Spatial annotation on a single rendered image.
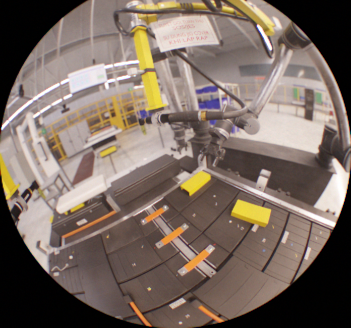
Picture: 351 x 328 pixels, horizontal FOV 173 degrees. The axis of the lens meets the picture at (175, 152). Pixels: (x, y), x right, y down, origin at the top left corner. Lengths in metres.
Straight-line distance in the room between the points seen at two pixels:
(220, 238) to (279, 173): 0.96
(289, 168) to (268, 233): 0.83
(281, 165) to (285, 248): 0.86
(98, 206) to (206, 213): 0.52
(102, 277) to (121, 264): 0.11
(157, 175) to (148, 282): 0.53
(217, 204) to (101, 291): 0.63
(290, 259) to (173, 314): 0.41
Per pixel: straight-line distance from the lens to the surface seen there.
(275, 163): 1.22
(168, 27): 0.75
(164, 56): 1.18
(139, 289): 0.50
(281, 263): 0.52
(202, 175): 0.65
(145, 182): 0.64
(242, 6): 0.85
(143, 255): 0.50
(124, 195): 0.64
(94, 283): 0.61
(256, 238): 0.50
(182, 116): 0.49
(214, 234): 0.48
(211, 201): 0.56
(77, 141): 9.27
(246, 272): 0.46
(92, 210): 0.67
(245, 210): 0.51
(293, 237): 0.57
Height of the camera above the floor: 1.45
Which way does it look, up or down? 26 degrees down
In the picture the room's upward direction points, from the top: 13 degrees counter-clockwise
